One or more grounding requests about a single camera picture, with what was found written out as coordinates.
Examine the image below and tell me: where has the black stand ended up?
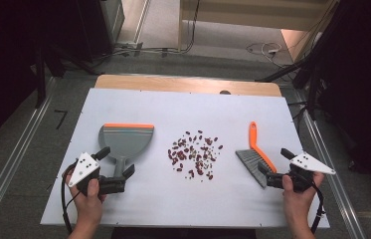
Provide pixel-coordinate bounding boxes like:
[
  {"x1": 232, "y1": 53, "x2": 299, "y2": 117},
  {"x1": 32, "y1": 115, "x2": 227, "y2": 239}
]
[
  {"x1": 33, "y1": 43, "x2": 102, "y2": 109},
  {"x1": 255, "y1": 0, "x2": 350, "y2": 120}
]

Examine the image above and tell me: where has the person's right hand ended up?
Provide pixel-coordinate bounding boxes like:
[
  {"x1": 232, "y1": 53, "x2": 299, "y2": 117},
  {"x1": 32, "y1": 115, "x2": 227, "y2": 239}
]
[{"x1": 281, "y1": 171, "x2": 325, "y2": 227}]

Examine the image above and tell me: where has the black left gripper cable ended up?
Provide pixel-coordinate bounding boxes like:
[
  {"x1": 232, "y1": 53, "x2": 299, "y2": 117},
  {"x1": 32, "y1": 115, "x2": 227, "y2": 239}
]
[{"x1": 60, "y1": 161, "x2": 79, "y2": 235}]

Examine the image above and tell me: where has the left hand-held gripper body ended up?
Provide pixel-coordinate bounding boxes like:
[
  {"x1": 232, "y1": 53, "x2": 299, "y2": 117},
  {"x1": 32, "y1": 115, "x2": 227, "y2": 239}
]
[{"x1": 68, "y1": 151, "x2": 127, "y2": 196}]

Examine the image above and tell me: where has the grey dustpan with orange edge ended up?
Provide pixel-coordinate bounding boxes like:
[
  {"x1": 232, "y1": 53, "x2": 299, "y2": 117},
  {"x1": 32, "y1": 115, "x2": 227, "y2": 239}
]
[{"x1": 97, "y1": 122, "x2": 155, "y2": 180}]

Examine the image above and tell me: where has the white board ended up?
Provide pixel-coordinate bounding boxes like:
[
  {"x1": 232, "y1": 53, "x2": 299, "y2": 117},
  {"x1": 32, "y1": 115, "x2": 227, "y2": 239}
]
[{"x1": 40, "y1": 87, "x2": 331, "y2": 229}]

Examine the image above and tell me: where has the light wooden furniture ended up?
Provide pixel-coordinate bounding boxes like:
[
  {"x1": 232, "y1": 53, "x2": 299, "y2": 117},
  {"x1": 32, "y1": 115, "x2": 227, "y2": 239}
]
[{"x1": 177, "y1": 0, "x2": 340, "y2": 52}]

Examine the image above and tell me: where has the wooden table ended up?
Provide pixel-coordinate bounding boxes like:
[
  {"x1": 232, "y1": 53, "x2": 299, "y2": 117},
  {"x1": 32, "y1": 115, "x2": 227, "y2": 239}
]
[{"x1": 93, "y1": 74, "x2": 282, "y2": 98}]

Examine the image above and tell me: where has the scatter of red beans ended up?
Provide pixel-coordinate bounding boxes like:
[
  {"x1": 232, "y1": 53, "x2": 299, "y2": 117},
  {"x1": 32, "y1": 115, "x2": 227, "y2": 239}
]
[{"x1": 167, "y1": 129, "x2": 225, "y2": 181}]

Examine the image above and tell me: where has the bundle of grey floor cables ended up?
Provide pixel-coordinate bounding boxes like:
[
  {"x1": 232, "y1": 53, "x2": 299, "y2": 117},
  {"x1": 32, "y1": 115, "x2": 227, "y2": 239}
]
[{"x1": 101, "y1": 0, "x2": 202, "y2": 63}]

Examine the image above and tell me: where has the white floor cable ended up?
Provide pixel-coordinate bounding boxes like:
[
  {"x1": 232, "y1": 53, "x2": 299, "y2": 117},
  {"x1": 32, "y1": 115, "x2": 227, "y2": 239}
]
[{"x1": 246, "y1": 41, "x2": 284, "y2": 60}]

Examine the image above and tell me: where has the aluminium floor rail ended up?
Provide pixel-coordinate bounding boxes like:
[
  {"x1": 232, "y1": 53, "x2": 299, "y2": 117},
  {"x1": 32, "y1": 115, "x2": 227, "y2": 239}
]
[
  {"x1": 291, "y1": 89, "x2": 370, "y2": 239},
  {"x1": 0, "y1": 76, "x2": 58, "y2": 239}
]

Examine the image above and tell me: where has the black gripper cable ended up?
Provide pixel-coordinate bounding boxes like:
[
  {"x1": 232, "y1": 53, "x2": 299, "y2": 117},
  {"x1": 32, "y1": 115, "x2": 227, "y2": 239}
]
[
  {"x1": 60, "y1": 161, "x2": 79, "y2": 235},
  {"x1": 309, "y1": 181, "x2": 326, "y2": 234}
]

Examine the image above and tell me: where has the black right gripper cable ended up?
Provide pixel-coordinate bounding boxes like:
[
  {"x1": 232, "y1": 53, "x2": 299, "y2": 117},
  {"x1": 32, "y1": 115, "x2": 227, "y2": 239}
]
[{"x1": 309, "y1": 181, "x2": 326, "y2": 234}]

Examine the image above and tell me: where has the person's left hand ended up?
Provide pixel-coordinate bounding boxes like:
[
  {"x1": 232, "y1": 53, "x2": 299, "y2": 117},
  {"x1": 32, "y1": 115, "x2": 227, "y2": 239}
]
[{"x1": 65, "y1": 173, "x2": 107, "y2": 227}]

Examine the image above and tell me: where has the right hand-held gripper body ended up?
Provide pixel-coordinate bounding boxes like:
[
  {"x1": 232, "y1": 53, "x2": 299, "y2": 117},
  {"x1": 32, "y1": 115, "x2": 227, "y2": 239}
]
[{"x1": 266, "y1": 151, "x2": 336, "y2": 193}]

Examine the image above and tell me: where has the dark cabinet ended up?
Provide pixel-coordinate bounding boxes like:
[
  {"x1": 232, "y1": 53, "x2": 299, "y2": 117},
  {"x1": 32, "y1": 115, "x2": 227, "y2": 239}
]
[{"x1": 76, "y1": 0, "x2": 126, "y2": 65}]

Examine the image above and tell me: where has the orange brush with grey bristles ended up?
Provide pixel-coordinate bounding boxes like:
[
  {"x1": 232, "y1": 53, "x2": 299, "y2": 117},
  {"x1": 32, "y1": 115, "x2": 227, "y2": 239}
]
[{"x1": 235, "y1": 120, "x2": 278, "y2": 189}]

